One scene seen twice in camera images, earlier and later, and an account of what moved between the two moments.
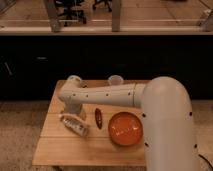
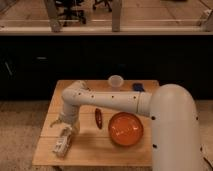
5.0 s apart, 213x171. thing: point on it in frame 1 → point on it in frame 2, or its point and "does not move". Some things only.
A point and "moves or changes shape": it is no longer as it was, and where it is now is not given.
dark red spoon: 98,118 does not move
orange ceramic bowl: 125,128 does not move
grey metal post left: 54,20 does not move
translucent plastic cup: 115,80 does not move
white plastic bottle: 75,123 moves or changes shape
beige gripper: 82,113 → 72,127
